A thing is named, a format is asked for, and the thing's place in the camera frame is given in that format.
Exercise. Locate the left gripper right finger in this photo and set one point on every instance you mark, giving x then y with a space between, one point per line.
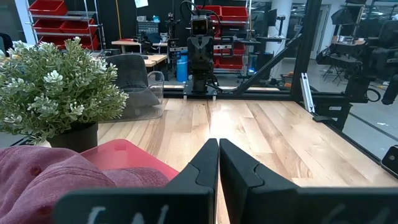
295 205

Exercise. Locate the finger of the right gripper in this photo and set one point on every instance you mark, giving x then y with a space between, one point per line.
196 43
206 43

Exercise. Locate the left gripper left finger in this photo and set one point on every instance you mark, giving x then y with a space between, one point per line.
140 205

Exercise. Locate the maroon baseball cap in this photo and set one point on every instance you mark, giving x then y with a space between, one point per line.
46 180

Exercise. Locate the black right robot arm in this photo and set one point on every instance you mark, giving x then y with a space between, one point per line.
199 83

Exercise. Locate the blue cylinder container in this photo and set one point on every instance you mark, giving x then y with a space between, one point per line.
182 67

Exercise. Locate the red storage bin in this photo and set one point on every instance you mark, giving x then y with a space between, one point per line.
231 62
46 26
234 13
77 27
48 7

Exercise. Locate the wooden work table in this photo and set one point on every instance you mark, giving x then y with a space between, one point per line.
155 58

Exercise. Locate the translucent red plastic tray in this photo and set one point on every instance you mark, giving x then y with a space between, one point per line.
124 155

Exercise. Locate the metal shelf rack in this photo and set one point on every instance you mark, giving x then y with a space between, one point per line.
93 18

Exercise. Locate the silver aluminium bar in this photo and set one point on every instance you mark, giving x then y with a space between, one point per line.
307 93

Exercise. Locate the black equipment stand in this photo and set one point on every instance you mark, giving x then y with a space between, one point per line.
357 84

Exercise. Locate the artificial plant in black pot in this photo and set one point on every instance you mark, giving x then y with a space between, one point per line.
46 93

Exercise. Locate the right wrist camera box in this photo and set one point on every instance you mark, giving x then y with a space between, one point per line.
199 26

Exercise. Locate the black frame clamp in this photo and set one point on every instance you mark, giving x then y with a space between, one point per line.
321 118

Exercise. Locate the black table-level camera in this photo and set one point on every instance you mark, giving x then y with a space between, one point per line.
390 161

